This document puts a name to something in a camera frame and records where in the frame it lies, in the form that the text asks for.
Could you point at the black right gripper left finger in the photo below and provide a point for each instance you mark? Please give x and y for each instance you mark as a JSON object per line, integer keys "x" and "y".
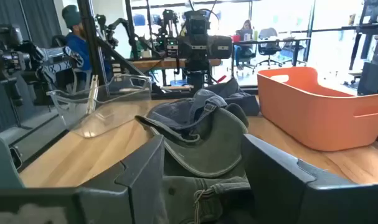
{"x": 145, "y": 174}

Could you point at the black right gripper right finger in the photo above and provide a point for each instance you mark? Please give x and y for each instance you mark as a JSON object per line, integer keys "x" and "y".
{"x": 269, "y": 174}

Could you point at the blue denim cap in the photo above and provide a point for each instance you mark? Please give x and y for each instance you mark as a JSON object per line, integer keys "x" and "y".
{"x": 176, "y": 115}

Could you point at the dark navy cap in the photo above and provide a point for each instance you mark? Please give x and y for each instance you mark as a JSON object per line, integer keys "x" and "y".
{"x": 241, "y": 102}

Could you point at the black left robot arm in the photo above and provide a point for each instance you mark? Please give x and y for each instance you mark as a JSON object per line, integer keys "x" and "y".
{"x": 221, "y": 46}

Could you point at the neighbouring black robot arm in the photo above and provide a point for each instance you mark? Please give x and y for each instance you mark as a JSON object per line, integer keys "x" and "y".
{"x": 8, "y": 59}

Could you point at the background black robot arm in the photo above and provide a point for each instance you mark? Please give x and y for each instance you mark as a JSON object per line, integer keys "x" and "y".
{"x": 114, "y": 28}

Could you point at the wooden workbench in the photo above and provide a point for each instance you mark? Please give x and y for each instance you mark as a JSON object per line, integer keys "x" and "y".
{"x": 157, "y": 63}

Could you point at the red cup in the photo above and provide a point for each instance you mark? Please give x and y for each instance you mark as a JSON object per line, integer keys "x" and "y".
{"x": 236, "y": 38}

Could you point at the person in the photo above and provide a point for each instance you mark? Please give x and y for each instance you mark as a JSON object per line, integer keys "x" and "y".
{"x": 246, "y": 25}
{"x": 78, "y": 46}

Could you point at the clear plastic bin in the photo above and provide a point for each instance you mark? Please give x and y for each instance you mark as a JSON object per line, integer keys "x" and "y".
{"x": 114, "y": 115}

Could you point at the blue and orange cap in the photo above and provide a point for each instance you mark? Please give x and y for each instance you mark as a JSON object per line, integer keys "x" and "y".
{"x": 316, "y": 124}

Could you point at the black office chair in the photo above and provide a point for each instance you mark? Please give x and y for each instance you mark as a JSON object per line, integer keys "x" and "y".
{"x": 268, "y": 46}
{"x": 290, "y": 49}

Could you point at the black computer box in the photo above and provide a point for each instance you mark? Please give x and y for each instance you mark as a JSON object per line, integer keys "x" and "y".
{"x": 372, "y": 77}

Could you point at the tall black desk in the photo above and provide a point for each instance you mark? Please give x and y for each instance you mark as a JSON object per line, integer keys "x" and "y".
{"x": 357, "y": 46}

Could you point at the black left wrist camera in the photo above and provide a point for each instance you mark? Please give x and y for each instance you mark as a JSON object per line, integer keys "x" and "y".
{"x": 197, "y": 23}

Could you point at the black gantry post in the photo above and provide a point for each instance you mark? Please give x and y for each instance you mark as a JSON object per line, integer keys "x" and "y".
{"x": 89, "y": 37}

